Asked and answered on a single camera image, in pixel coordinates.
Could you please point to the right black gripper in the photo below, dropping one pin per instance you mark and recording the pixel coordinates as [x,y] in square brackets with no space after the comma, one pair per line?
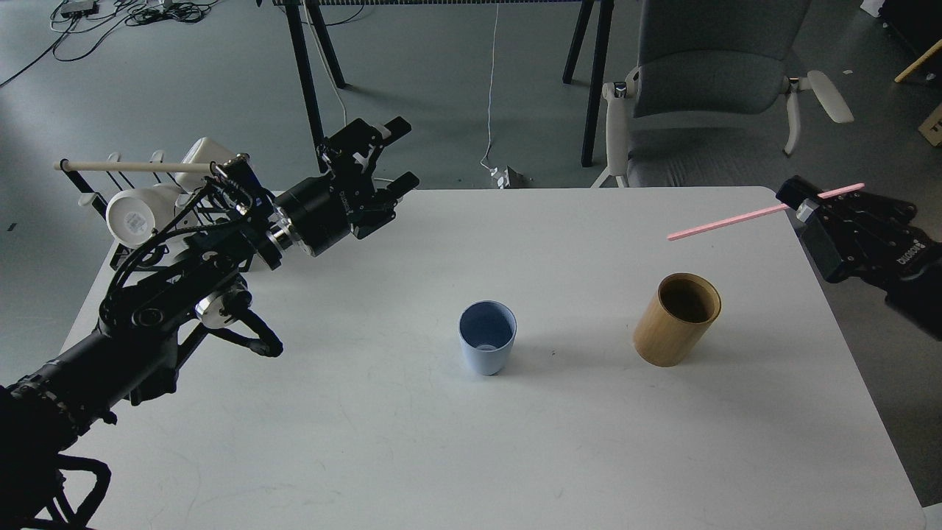
[862,235]

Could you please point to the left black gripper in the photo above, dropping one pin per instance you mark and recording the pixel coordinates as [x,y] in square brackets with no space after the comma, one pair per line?
[321,211]

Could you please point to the pink chopstick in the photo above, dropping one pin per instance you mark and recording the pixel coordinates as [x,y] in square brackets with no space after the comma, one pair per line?
[696,230]

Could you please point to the blue cup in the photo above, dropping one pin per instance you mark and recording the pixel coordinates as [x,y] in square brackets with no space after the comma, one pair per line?
[487,330]

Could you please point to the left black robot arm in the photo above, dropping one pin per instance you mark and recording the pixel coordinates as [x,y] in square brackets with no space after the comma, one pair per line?
[182,285]

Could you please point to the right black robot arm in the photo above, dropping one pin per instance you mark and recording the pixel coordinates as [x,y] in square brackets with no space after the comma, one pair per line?
[922,307]

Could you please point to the cardboard box right edge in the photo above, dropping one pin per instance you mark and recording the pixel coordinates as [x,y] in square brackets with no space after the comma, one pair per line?
[930,128]

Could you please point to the white power plug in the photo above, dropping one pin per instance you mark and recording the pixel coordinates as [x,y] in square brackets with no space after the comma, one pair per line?
[507,179]

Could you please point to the wooden stick right edge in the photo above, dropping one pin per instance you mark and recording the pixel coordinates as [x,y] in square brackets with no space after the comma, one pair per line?
[919,62]

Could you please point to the grey office chair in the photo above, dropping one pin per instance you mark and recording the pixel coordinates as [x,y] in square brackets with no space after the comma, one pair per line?
[730,57]

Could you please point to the white mug rear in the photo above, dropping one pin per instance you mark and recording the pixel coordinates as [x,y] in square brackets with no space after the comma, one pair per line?
[204,151]

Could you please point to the white mug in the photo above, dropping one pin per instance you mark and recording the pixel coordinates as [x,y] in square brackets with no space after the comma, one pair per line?
[204,151]
[133,216]

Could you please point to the bamboo cylinder holder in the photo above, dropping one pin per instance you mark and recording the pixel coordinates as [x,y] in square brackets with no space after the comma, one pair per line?
[680,312]

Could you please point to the white mug front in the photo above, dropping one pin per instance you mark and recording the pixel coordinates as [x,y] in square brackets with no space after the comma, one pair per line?
[133,216]

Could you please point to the black wire mug rack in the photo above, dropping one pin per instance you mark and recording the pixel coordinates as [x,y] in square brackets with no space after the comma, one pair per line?
[130,175]

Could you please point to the black table frame legs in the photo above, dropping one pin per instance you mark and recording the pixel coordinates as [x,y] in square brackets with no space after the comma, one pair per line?
[458,72]

